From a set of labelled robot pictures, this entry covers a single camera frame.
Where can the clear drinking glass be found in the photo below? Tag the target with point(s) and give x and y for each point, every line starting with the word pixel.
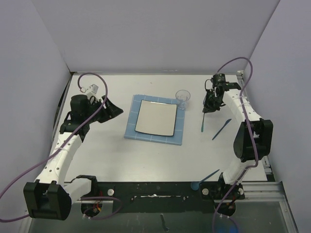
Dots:
pixel 182 97

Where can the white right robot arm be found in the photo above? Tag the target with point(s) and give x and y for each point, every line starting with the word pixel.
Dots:
pixel 254 136

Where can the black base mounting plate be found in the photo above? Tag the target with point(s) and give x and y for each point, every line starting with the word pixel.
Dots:
pixel 163 197

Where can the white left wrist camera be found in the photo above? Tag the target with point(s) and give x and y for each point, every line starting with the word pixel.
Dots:
pixel 91 90

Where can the square white plate dark rim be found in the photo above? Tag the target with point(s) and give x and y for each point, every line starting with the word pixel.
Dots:
pixel 156 118

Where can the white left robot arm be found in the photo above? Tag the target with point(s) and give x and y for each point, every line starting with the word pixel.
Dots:
pixel 47 197

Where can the aluminium table frame rail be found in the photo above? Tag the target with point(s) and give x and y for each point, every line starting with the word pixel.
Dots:
pixel 266 206

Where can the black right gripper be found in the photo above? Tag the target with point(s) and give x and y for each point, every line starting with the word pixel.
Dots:
pixel 208 108

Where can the dark blue knife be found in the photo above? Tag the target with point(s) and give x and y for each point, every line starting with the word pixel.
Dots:
pixel 219 131

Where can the blue plastic spoon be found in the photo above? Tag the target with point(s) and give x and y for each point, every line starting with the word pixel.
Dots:
pixel 196 184

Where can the blue grid placemat cloth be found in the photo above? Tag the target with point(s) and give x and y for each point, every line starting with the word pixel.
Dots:
pixel 130 132

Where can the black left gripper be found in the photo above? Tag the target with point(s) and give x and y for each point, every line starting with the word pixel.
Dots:
pixel 110 111

